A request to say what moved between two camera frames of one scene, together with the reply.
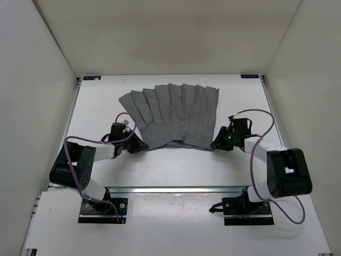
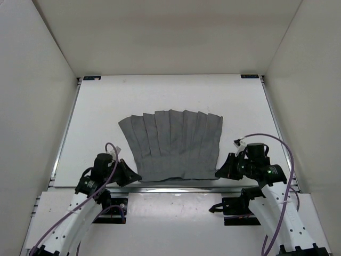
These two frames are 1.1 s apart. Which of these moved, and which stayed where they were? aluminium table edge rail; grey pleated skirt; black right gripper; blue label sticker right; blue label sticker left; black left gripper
Moved: black left gripper; black right gripper; grey pleated skirt
Stayed: blue label sticker right; aluminium table edge rail; blue label sticker left
